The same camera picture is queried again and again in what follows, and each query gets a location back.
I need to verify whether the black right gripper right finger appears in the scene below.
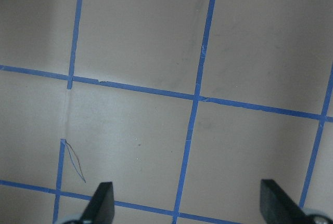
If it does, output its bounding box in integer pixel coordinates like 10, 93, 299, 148
260, 179, 333, 224

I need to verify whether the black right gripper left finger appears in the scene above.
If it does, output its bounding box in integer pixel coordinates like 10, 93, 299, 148
80, 182, 115, 224

